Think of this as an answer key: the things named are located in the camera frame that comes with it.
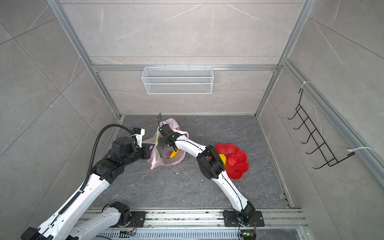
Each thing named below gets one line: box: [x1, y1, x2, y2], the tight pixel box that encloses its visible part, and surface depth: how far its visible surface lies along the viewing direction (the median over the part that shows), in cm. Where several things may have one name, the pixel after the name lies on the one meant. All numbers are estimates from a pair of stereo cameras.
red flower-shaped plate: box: [215, 143, 249, 180], surface depth 95 cm
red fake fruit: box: [227, 154, 239, 167], surface depth 90 cm
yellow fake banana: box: [169, 148, 180, 159], surface depth 97 cm
